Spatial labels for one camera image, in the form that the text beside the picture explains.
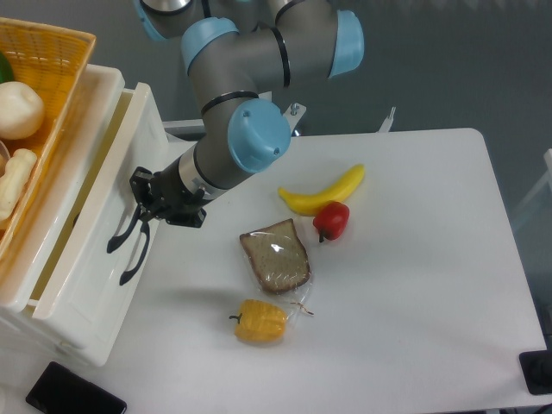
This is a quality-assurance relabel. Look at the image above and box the yellow banana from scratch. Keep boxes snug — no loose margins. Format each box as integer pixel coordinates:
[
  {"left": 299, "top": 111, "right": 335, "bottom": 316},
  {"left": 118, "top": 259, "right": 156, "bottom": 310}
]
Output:
[{"left": 277, "top": 164, "right": 365, "bottom": 216}]

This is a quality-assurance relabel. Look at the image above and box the black smartphone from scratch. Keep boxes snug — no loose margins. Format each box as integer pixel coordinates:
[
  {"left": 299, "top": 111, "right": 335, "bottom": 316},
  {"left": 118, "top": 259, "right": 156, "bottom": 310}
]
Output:
[{"left": 25, "top": 361, "right": 127, "bottom": 414}]

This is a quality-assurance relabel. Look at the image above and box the black device at edge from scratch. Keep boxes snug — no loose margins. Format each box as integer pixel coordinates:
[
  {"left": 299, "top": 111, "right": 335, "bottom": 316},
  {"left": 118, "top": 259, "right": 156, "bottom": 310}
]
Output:
[{"left": 518, "top": 350, "right": 551, "bottom": 395}]

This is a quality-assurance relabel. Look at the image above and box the red bell pepper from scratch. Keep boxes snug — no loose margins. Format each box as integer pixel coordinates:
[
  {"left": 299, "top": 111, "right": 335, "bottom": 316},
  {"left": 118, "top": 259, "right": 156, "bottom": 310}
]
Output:
[{"left": 312, "top": 202, "right": 350, "bottom": 243}]

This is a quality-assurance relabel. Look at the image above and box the yellow bell pepper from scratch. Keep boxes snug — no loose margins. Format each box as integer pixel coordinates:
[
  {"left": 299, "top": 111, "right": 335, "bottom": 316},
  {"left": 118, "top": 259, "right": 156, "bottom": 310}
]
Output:
[{"left": 229, "top": 299, "right": 287, "bottom": 343}]

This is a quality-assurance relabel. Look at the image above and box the pale twisted bread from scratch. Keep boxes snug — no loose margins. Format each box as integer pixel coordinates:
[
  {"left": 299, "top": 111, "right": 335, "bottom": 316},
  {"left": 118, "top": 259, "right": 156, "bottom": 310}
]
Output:
[{"left": 1, "top": 148, "right": 37, "bottom": 229}]

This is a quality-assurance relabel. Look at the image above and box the wrapped brown bread slice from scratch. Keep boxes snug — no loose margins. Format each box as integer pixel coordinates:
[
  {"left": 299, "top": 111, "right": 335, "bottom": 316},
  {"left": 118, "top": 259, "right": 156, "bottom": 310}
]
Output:
[{"left": 239, "top": 218, "right": 314, "bottom": 317}]

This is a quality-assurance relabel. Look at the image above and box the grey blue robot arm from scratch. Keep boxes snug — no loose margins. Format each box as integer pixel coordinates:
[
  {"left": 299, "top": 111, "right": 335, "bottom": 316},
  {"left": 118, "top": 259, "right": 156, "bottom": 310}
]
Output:
[{"left": 130, "top": 1, "right": 365, "bottom": 228}]

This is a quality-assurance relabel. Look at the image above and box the orange woven basket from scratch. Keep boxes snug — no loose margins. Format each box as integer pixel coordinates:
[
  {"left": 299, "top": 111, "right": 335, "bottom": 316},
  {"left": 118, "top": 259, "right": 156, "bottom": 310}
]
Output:
[{"left": 1, "top": 17, "right": 96, "bottom": 262}]

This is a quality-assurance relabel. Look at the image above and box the white round bun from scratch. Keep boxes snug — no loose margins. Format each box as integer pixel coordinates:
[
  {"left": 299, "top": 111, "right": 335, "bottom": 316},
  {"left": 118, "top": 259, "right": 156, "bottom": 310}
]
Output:
[{"left": 1, "top": 81, "right": 45, "bottom": 141}]

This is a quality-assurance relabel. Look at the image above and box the white drawer cabinet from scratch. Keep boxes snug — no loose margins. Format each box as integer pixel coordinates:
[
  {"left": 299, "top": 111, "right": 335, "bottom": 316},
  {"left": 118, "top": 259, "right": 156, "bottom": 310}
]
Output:
[{"left": 0, "top": 63, "right": 126, "bottom": 367}]

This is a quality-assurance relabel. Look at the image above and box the green fruit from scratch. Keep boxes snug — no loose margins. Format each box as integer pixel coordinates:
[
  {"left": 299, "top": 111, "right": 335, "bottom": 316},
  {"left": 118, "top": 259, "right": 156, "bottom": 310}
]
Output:
[{"left": 0, "top": 53, "right": 15, "bottom": 84}]

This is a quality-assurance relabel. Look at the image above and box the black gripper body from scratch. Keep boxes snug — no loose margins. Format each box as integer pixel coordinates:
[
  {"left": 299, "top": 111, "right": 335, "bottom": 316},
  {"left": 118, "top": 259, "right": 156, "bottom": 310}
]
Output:
[{"left": 147, "top": 160, "right": 206, "bottom": 228}]

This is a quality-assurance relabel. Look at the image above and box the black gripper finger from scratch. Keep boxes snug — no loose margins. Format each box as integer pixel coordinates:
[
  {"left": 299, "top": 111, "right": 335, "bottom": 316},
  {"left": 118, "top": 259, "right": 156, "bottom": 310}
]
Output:
[
  {"left": 137, "top": 204, "right": 165, "bottom": 223},
  {"left": 129, "top": 166, "right": 154, "bottom": 203}
]

